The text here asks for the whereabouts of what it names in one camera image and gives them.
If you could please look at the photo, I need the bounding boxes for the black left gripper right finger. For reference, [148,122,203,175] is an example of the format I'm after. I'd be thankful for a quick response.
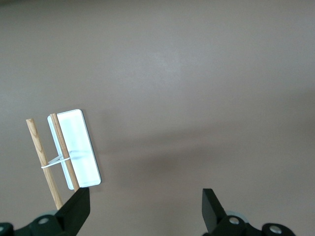
[201,188,295,236]

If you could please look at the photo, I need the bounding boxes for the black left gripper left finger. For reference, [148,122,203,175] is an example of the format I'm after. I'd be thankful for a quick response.
[0,188,91,236]

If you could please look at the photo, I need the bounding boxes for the brown table cover sheet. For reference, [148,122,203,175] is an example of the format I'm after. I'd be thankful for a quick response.
[0,0,315,236]

